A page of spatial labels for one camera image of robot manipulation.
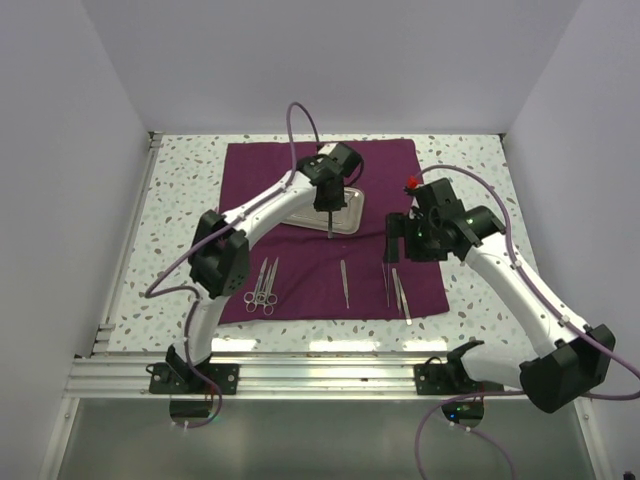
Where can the surgical forceps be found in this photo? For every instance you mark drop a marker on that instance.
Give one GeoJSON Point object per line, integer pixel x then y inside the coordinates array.
{"type": "Point", "coordinates": [267, 310]}

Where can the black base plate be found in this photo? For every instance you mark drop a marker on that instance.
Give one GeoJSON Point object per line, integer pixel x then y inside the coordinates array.
{"type": "Point", "coordinates": [436, 377]}
{"type": "Point", "coordinates": [165, 381]}

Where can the aluminium rail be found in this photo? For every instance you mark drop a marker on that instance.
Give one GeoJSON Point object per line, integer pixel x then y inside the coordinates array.
{"type": "Point", "coordinates": [278, 376]}
{"type": "Point", "coordinates": [105, 326]}

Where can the steel instrument tray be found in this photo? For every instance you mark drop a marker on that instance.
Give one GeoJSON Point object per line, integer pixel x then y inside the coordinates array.
{"type": "Point", "coordinates": [345, 221]}

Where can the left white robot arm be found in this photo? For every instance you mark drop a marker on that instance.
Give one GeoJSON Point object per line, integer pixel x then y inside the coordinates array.
{"type": "Point", "coordinates": [220, 264]}

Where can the surgical scissors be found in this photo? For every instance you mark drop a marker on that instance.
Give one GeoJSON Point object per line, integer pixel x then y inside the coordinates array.
{"type": "Point", "coordinates": [251, 297]}

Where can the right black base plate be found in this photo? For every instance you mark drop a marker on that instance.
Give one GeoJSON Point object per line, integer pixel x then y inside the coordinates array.
{"type": "Point", "coordinates": [436, 377]}

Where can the steel tweezers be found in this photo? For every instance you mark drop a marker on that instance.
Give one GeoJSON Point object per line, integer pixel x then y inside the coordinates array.
{"type": "Point", "coordinates": [404, 303]}
{"type": "Point", "coordinates": [386, 278]}
{"type": "Point", "coordinates": [397, 291]}

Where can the purple cloth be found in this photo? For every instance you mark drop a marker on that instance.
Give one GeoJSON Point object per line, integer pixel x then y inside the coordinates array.
{"type": "Point", "coordinates": [308, 280]}

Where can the aluminium front rail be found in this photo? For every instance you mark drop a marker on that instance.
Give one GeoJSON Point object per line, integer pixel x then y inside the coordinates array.
{"type": "Point", "coordinates": [278, 376]}

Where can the aluminium left side rail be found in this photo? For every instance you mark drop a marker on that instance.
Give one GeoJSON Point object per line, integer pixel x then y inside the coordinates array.
{"type": "Point", "coordinates": [105, 326]}

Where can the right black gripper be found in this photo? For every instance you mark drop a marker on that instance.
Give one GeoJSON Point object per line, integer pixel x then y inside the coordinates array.
{"type": "Point", "coordinates": [397, 226]}

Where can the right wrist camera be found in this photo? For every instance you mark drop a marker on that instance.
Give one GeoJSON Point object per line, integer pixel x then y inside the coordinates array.
{"type": "Point", "coordinates": [435, 201]}

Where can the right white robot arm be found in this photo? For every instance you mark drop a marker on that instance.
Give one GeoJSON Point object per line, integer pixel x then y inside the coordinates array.
{"type": "Point", "coordinates": [570, 356]}

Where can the ring handled clamp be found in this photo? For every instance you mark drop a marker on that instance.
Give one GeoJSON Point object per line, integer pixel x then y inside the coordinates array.
{"type": "Point", "coordinates": [267, 297]}

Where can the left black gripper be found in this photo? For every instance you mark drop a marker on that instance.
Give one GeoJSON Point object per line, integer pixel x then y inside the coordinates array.
{"type": "Point", "coordinates": [336, 205]}

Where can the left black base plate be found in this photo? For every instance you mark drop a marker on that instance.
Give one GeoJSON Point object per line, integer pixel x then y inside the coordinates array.
{"type": "Point", "coordinates": [165, 381]}

